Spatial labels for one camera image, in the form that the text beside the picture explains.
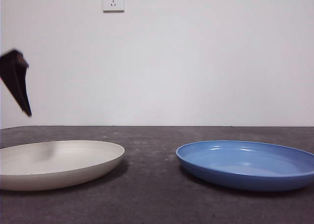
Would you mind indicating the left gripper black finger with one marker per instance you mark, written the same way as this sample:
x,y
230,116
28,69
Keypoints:
x,y
14,82

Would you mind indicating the white round plate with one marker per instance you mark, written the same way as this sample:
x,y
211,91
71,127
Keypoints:
x,y
78,165

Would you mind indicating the blue round plate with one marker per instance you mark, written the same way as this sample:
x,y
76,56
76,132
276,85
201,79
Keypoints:
x,y
245,181

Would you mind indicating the white wall socket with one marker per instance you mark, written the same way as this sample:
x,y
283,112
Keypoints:
x,y
113,8

